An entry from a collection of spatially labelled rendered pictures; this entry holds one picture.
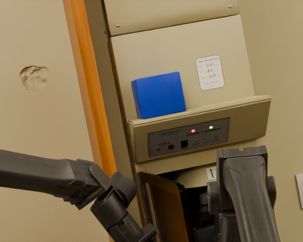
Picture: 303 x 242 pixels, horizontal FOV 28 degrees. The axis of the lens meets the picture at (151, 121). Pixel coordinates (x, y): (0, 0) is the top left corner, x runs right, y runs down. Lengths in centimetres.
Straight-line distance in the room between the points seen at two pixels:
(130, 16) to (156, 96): 22
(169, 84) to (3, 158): 45
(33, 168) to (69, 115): 78
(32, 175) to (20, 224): 82
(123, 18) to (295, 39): 73
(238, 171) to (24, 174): 37
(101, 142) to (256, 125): 37
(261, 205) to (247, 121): 58
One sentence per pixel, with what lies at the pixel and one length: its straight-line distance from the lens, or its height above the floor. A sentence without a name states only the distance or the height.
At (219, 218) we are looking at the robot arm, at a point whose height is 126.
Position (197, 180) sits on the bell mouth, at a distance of 149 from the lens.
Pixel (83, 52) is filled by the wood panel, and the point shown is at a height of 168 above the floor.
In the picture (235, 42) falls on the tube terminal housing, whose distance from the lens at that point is 148.
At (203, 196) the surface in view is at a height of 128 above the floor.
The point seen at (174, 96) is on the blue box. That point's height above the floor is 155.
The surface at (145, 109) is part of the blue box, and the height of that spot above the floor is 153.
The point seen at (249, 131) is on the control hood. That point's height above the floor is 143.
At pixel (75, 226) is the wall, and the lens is 188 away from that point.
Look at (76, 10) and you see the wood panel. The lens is 134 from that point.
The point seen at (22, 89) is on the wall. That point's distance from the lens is 185.
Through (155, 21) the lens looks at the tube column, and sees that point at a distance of 144.
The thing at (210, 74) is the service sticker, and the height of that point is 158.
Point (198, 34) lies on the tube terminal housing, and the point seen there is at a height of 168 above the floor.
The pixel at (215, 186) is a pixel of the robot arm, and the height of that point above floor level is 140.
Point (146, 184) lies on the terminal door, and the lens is 137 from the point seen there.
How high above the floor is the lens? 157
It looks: 3 degrees down
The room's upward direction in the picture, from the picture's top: 11 degrees counter-clockwise
